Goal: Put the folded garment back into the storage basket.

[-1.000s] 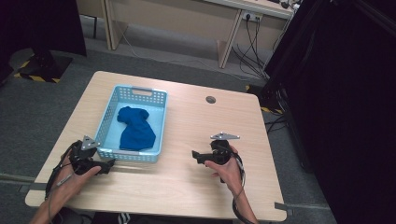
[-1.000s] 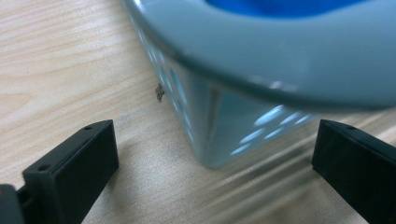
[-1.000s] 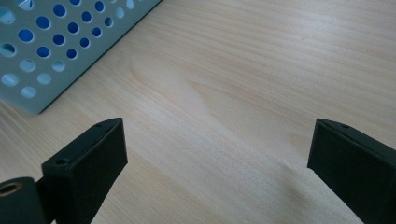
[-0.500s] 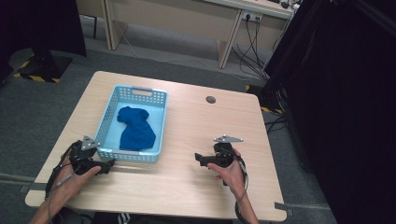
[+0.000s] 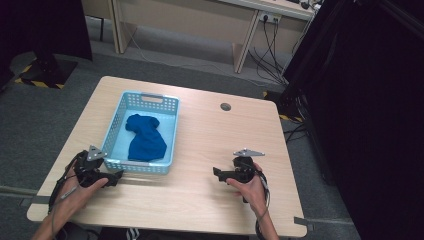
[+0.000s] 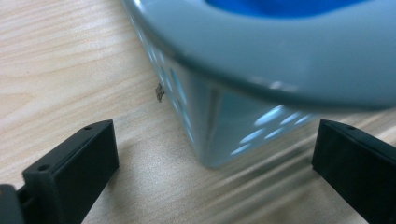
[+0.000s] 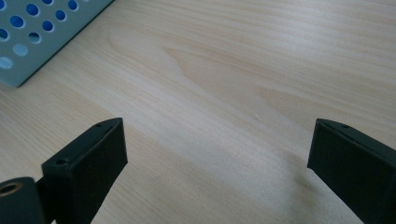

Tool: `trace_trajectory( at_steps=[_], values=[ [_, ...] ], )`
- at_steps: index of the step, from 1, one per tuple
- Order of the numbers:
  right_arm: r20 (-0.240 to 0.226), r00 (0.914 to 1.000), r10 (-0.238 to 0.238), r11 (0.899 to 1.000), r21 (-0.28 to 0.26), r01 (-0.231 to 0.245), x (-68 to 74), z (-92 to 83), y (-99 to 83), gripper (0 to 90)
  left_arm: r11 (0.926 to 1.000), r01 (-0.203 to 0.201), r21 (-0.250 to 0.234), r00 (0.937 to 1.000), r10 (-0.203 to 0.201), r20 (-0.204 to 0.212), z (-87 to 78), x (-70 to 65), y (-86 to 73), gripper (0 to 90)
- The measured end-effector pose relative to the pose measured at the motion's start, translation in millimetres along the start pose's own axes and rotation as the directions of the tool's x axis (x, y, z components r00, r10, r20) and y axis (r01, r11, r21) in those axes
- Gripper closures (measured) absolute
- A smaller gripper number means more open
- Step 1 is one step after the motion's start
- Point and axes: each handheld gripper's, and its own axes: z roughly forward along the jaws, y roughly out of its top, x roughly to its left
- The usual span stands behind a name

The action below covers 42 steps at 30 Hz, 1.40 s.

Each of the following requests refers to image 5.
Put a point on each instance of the black stand base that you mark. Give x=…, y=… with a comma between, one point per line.
x=46, y=71

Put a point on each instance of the person's black striped pants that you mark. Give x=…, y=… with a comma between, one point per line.
x=133, y=234

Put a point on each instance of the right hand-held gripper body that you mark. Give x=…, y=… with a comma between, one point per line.
x=245, y=168

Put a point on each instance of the white power strip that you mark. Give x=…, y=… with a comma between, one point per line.
x=270, y=17

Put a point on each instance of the light blue plastic basket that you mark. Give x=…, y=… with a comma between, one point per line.
x=141, y=110

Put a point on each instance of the blue cloth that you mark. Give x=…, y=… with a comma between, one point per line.
x=146, y=143

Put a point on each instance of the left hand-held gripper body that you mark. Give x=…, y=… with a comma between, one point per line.
x=87, y=170

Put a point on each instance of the black curtain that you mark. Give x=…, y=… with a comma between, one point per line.
x=366, y=116

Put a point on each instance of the person's right hand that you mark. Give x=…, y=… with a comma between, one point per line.
x=251, y=193

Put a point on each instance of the grey metal table bracket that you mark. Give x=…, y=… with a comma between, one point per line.
x=303, y=222
x=35, y=200

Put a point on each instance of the person's left hand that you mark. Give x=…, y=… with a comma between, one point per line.
x=73, y=196

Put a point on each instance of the beige wooden desk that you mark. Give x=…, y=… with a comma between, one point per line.
x=186, y=20

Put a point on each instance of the dark curtain panel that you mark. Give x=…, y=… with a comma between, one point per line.
x=40, y=26

